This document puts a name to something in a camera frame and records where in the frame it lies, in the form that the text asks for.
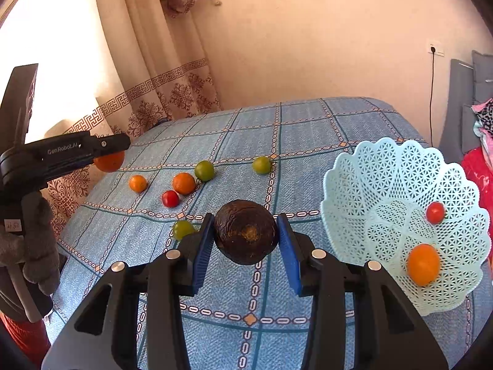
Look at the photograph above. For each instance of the person's left hand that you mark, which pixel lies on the person's left hand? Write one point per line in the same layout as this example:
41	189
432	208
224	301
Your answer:
38	239

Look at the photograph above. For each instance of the person's left forearm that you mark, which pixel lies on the person's left forearm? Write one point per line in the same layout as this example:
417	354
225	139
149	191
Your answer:
5	296

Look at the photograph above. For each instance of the white wall outlet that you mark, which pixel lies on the white wall outlet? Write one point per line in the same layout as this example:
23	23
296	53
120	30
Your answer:
436	49

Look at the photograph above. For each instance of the green citrus fruit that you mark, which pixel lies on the green citrus fruit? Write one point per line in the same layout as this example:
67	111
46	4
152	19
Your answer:
261	165
181	229
204	170

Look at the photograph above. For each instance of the blue checked blanket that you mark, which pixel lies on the blue checked blanket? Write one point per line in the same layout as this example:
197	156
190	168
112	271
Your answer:
292	142

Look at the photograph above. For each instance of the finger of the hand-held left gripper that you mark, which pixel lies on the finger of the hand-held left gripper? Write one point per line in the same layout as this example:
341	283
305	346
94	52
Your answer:
111	143

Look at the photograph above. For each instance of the red tomato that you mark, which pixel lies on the red tomato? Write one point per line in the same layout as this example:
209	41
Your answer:
170	199
435	212

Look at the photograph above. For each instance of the red pants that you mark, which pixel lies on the red pants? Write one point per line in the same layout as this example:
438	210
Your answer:
27	339

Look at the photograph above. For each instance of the small orange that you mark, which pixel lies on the small orange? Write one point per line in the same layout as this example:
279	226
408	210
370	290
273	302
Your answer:
138	184

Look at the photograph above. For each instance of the black flat panel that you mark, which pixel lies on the black flat panel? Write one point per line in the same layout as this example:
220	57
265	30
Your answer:
19	104

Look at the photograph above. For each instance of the grey upholstered headboard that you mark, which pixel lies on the grey upholstered headboard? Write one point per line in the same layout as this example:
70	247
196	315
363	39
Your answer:
456	100

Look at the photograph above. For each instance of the beige patterned curtain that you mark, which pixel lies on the beige patterned curtain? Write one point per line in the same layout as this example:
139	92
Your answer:
154	54

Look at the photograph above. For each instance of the light blue plastic basket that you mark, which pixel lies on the light blue plastic basket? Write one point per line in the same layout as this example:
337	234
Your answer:
377	185

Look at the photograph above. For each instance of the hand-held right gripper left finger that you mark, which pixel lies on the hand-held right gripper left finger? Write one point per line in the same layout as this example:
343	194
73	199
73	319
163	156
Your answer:
203	254

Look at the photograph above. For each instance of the red floral blanket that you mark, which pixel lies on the red floral blanket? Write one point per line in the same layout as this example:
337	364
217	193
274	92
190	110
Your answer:
477	177

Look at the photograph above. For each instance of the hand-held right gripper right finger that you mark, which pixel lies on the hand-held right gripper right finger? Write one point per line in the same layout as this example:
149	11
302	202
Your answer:
289	256

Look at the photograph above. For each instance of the leopard print cloth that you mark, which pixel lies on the leopard print cloth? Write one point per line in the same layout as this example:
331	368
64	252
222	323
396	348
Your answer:
487	111

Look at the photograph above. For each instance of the grey floral cloth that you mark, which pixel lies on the grey floral cloth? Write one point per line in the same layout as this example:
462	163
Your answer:
481	131

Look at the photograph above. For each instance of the large orange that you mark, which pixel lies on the large orange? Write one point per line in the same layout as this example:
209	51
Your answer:
423	264

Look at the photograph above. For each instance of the dark brown avocado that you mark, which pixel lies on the dark brown avocado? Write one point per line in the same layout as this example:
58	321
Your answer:
245	232

